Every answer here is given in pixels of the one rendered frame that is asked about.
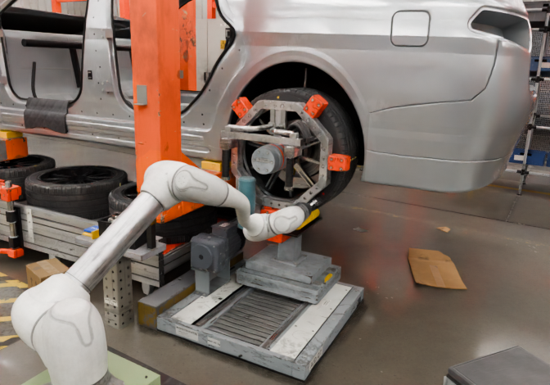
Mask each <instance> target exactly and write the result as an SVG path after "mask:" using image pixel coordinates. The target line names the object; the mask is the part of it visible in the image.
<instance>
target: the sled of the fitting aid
mask: <svg viewBox="0 0 550 385"><path fill-rule="evenodd" d="M340 273H341V266H339V265H330V266H329V267H328V268H327V269H326V270H325V271H324V272H323V273H322V274H321V275H320V276H319V277H318V278H317V279H316V280H315V281H314V282H313V283H312V284H308V283H302V282H299V281H295V280H292V279H287V278H283V277H280V276H276V275H273V274H267V273H264V272H260V271H257V270H253V269H247V268H246V263H245V264H243V265H242V266H241V267H239V268H238V269H236V270H235V283H240V284H243V285H246V286H250V287H253V288H258V289H261V290H264V291H268V292H273V293H276V294H279V295H283V296H286V297H291V298H295V299H297V300H301V301H306V302H309V303H313V304H315V305H317V304H318V303H319V302H320V301H321V300H322V299H323V298H324V297H325V296H326V295H327V293H328V292H329V291H330V290H331V289H332V288H333V286H334V285H335V284H336V283H337V282H338V281H339V280H340Z"/></svg>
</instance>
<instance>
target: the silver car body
mask: <svg viewBox="0 0 550 385"><path fill-rule="evenodd" d="M190 1H192V0H178V9H180V8H181V7H183V6H184V5H185V4H187V3H188V2H190ZM214 1H215V5H216V8H217V11H218V13H219V16H220V17H221V18H222V20H223V21H224V22H225V23H226V24H227V25H228V26H229V27H230V28H225V39H226V43H225V46H224V50H223V52H222V53H221V55H220V56H219V58H218V60H217V61H216V62H215V64H214V66H213V68H212V70H211V72H210V75H209V77H208V79H207V80H206V82H205V85H204V87H203V88H202V90H201V91H193V90H181V89H180V102H181V149H182V153H183V154H184V155H185V156H189V157H195V158H201V159H206V160H212V161H222V150H223V149H221V148H220V139H221V138H222V137H220V131H223V130H225V126H226V124H227V120H228V115H229V111H230V109H231V105H232V104H233V102H234V99H235V97H236V96H237V94H238V92H239V91H240V89H241V87H242V86H243V85H244V83H245V82H246V81H247V80H248V79H249V78H250V77H251V76H252V75H253V74H254V73H256V72H257V71H258V70H260V69H262V68H263V67H265V66H267V65H269V64H272V63H274V62H277V61H284V60H291V59H292V60H301V61H307V62H310V63H313V64H315V65H317V66H320V67H322V68H323V69H324V70H326V71H328V72H329V73H331V74H332V75H333V76H334V77H336V78H337V79H338V80H339V81H340V82H341V84H342V85H343V86H344V87H345V89H346V90H347V91H348V93H349V95H350V96H351V97H352V99H353V101H354V103H355V105H356V107H357V109H358V113H359V114H360V117H361V120H362V123H363V129H364V133H365V139H366V153H367V154H366V165H365V171H364V175H363V182H367V183H378V184H384V185H390V186H395V187H401V188H412V189H418V190H424V191H430V192H436V193H466V192H470V191H474V190H476V189H479V188H483V187H485V186H487V185H490V184H491V183H493V182H494V181H496V180H497V179H499V178H500V177H501V176H502V175H503V173H504V172H505V170H506V168H507V165H508V162H509V160H510V158H511V156H512V153H513V152H514V150H515V148H516V145H517V144H518V143H519V141H520V139H521V137H522V135H523V133H524V132H525V130H526V128H527V126H528V124H529V122H530V120H531V117H532V115H533V114H534V109H535V105H536V100H537V93H536V92H535V87H534V86H533V85H530V62H531V53H532V32H531V27H530V22H529V19H528V13H527V10H526V9H525V5H524V3H523V2H522V0H214ZM15 2H17V0H0V129H3V130H7V131H13V132H19V133H25V134H37V135H42V136H48V137H54V138H65V139H71V140H77V141H83V142H89V143H100V144H105V145H111V146H117V147H128V148H133V149H136V148H135V128H134V109H133V69H132V48H131V29H130V20H117V19H114V0H87V5H86V12H85V16H78V15H71V14H65V13H59V12H53V11H42V10H36V9H30V8H23V7H12V5H13V4H14V3H15ZM128 27H129V29H125V28H128ZM228 42H229V43H228ZM28 97H36V98H46V99H55V100H64V101H70V102H69V105H68V108H67V109H68V113H67V114H66V116H65V126H66V134H61V133H58V132H54V131H52V130H51V129H49V128H43V127H35V128H33V129H25V121H24V110H25V109H26V102H27V99H28Z"/></svg>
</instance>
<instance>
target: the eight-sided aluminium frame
mask: <svg viewBox="0 0 550 385"><path fill-rule="evenodd" d="M305 105H306V104H305V103H304V102H284V101H273V100H259V101H257V102H256V103H255V104H254V105H253V106H252V108H251V109H250V110H249V111H248V112H247V113H246V114H245V115H244V116H243V117H242V118H241V119H240V120H239V122H238V123H237V124H236V125H242V126H250V125H251V124H252V123H253V122H254V121H255V120H256V119H257V118H258V117H259V116H260V114H261V113H262V112H263V111H264V110H265V109H269V110H270V109H275V110H279V111H280V110H286V111H296V112H297V113H298V115H299V116H300V117H301V119H302V120H303V121H304V122H305V123H306V124H307V125H308V127H309V128H310V129H311V130H312V132H313V133H314V134H315V136H316V137H317V138H318V140H319V141H320V142H321V147H320V163H319V179H318V182H317V183H316V184H315V185H314V186H312V187H311V188H310V189H309V190H308V191H307V192H305V193H304V194H303V195H302V196H301V197H299V198H298V199H297V200H296V201H295V200H290V199H285V198H280V197H271V196H266V195H264V194H263V193H262V191H261V190H260V189H259V187H258V186H257V184H255V204H256V205H260V206H262V205H265V206H269V207H273V208H278V209H283V208H287V207H288V206H293V205H295V204H297V203H301V202H305V203H307V202H308V201H310V200H311V199H312V198H313V197H315V196H316V195H317V194H318V193H320V192H321V191H322V190H323V189H324V188H325V187H327V185H328V184H330V183H331V170H328V169H327V161H328V156H330V155H331V154H332V145H333V137H332V136H331V135H330V133H328V131H327V130H326V129H325V128H324V126H323V125H322V124H321V122H320V121H319V120H318V118H311V117H310V116H309V115H308V114H307V113H306V112H305V111H304V110H303V109H304V106H305ZM238 142H239V143H238V147H235V148H232V151H231V172H232V173H233V175H234V176H235V177H236V178H237V180H238V179H239V178H240V177H242V176H249V174H248V173H247V172H246V170H245V169H244V167H243V146H244V140H243V139H238ZM239 153H240V154H239ZM239 161H240V162H239ZM239 175H240V176H239Z"/></svg>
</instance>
